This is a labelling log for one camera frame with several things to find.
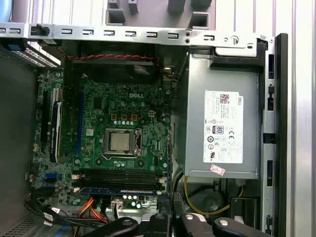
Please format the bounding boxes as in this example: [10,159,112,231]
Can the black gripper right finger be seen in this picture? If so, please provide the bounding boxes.
[172,194,274,237]

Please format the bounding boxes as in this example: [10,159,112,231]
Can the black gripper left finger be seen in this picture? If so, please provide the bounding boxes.
[82,196,171,237]

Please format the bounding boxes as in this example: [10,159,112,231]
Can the blue expansion slot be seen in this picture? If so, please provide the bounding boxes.
[75,92,82,158]

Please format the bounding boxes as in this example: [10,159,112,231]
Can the black expansion slot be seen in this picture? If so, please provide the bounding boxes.
[40,90,49,151]

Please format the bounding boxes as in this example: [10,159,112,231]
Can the red white sticker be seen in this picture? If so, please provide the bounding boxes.
[209,164,226,176]

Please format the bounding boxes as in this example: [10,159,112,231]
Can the metal CPU socket cover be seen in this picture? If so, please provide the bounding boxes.
[105,128,143,158]

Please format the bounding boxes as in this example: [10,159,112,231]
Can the white power supply label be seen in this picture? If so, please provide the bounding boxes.
[203,90,244,164]

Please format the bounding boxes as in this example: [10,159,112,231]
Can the silver CPU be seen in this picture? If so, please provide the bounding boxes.
[110,132,131,152]

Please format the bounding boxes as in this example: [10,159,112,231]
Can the grey metal power supply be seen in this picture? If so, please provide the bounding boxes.
[184,53,262,180]

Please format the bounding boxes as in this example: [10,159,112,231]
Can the green Dell motherboard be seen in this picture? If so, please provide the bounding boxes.
[29,69,173,210]

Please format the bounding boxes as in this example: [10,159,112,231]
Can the black graphics card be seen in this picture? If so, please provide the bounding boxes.
[48,98,63,163]

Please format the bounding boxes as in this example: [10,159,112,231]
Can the black case fan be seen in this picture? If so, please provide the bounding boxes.
[63,40,158,84]

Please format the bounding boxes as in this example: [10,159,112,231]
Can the black open PC case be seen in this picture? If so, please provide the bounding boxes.
[0,22,288,237]

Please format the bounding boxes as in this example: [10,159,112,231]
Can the grey plastic parts rack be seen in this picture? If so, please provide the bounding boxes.
[105,0,217,28]

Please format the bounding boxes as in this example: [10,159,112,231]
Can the blue plastic latch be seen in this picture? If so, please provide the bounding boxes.
[7,43,27,52]

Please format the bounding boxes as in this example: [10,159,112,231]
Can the pale blue object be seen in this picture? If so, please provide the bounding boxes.
[0,0,13,22]

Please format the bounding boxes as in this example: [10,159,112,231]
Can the yellow black power wire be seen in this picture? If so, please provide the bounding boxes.
[184,176,245,215]

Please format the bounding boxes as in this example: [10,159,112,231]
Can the orange red power wires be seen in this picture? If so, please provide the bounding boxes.
[74,197,109,237]

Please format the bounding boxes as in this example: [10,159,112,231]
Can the black flat cable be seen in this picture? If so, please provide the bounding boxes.
[34,196,109,228]

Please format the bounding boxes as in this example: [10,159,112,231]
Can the thin wire locking lever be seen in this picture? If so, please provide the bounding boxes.
[101,152,139,160]

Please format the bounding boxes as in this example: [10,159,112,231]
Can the red black twisted wire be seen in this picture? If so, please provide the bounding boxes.
[64,52,161,72]

